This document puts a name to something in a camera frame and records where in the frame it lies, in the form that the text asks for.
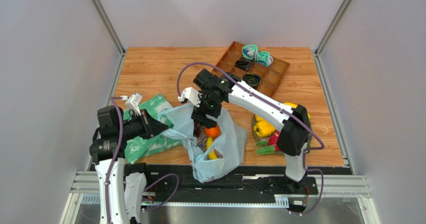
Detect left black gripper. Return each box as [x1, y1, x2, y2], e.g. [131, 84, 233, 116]
[116, 108, 168, 140]

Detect brown wooden compartment tray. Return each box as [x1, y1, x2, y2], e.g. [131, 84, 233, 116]
[216, 41, 290, 98]

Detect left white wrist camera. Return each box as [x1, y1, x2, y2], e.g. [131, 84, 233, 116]
[119, 93, 143, 116]

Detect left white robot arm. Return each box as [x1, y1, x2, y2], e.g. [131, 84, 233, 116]
[89, 106, 169, 223]

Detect speckled round plate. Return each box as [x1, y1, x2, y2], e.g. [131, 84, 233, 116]
[250, 101, 314, 156]

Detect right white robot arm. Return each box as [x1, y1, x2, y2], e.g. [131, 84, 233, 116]
[190, 69, 312, 191]

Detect yellow fake banana bunch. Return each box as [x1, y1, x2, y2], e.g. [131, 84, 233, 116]
[283, 102, 311, 119]

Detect pink fake dragon fruit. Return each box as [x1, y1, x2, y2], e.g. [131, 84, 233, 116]
[256, 131, 283, 155]

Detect translucent printed plastic bag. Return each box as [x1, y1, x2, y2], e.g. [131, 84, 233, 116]
[157, 104, 248, 183]

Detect teal white rolled sock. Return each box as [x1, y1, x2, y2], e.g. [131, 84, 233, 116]
[255, 51, 274, 68]
[241, 44, 259, 61]

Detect aluminium frame rail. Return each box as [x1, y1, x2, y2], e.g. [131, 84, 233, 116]
[59, 170, 380, 224]

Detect orange fake tangerine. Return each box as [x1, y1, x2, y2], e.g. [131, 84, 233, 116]
[204, 124, 221, 138]

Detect single yellow fake banana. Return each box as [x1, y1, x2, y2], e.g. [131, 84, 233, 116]
[206, 137, 218, 160]

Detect yellow fake lemon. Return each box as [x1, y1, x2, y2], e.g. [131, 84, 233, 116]
[254, 115, 264, 122]

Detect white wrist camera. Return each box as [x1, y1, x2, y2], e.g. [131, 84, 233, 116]
[119, 93, 143, 116]
[178, 87, 201, 107]

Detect yellow fake bell pepper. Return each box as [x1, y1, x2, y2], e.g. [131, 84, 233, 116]
[253, 120, 276, 138]

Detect green white folded cloth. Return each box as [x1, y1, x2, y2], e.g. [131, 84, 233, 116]
[124, 94, 181, 164]

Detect black item in tray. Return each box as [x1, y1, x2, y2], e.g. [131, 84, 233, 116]
[234, 58, 254, 72]

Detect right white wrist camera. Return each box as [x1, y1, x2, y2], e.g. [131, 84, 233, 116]
[178, 87, 201, 107]

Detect dark red fake grapes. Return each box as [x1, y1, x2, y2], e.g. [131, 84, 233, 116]
[193, 121, 202, 138]

